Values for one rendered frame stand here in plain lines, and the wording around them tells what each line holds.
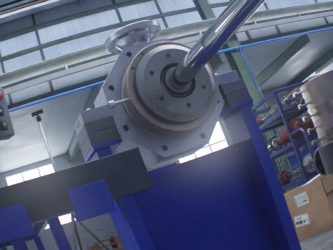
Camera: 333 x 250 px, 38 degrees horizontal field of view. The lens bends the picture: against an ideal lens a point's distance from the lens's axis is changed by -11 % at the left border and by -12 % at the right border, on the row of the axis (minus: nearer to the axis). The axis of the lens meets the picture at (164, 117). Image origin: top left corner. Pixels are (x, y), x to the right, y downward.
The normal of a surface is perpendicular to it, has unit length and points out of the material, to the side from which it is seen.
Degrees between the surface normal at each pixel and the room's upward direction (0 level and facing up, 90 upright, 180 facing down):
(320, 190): 90
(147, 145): 90
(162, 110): 113
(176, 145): 90
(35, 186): 90
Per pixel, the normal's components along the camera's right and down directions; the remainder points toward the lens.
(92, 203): 0.30, -0.31
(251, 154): -0.88, 0.26
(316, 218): -0.69, 0.12
